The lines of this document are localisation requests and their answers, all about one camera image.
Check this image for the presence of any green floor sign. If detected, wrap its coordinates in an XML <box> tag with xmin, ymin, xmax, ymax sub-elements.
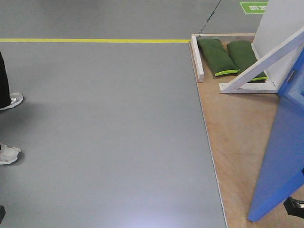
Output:
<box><xmin>239</xmin><ymin>1</ymin><xmax>268</xmax><ymax>15</ymax></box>

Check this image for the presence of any wooden plywood platform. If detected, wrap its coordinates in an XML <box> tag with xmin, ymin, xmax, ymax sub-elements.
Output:
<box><xmin>189</xmin><ymin>33</ymin><xmax>304</xmax><ymax>228</ymax></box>

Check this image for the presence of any green sandbag left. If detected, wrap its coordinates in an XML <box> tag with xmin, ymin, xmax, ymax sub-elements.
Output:
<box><xmin>198</xmin><ymin>38</ymin><xmax>240</xmax><ymax>76</ymax></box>

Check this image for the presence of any white wall panel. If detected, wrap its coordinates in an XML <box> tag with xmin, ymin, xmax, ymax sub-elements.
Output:
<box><xmin>253</xmin><ymin>0</ymin><xmax>304</xmax><ymax>90</ymax></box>

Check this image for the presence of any black robot part right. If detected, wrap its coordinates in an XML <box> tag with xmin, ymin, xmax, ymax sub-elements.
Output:
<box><xmin>283</xmin><ymin>197</ymin><xmax>304</xmax><ymax>218</ymax></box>

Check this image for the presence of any white wooden base frame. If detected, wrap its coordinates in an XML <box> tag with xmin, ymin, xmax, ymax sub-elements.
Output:
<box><xmin>189</xmin><ymin>33</ymin><xmax>278</xmax><ymax>94</ymax></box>

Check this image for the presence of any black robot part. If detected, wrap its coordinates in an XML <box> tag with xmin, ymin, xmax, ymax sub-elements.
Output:
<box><xmin>283</xmin><ymin>197</ymin><xmax>304</xmax><ymax>218</ymax></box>
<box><xmin>0</xmin><ymin>205</ymin><xmax>6</xmax><ymax>223</ymax></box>

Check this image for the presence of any green sandbag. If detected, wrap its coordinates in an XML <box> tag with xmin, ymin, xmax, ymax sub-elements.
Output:
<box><xmin>227</xmin><ymin>40</ymin><xmax>257</xmax><ymax>75</ymax></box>
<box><xmin>198</xmin><ymin>38</ymin><xmax>240</xmax><ymax>76</ymax></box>

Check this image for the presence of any black robot part left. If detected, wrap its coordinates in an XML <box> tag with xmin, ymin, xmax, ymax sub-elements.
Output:
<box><xmin>0</xmin><ymin>205</ymin><xmax>6</xmax><ymax>223</ymax></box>

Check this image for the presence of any green sandbag right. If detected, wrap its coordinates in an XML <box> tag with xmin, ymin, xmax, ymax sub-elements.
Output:
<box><xmin>227</xmin><ymin>40</ymin><xmax>257</xmax><ymax>75</ymax></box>

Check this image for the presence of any dark tension rope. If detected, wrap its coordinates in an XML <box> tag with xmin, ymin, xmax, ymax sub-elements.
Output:
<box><xmin>199</xmin><ymin>0</ymin><xmax>223</xmax><ymax>34</ymax></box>

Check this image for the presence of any blue door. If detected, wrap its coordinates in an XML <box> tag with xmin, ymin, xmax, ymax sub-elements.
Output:
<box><xmin>247</xmin><ymin>53</ymin><xmax>304</xmax><ymax>222</ymax></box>

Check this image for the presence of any white diagonal brace beam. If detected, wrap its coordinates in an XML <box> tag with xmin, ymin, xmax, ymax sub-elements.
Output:
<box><xmin>219</xmin><ymin>28</ymin><xmax>304</xmax><ymax>94</ymax></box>

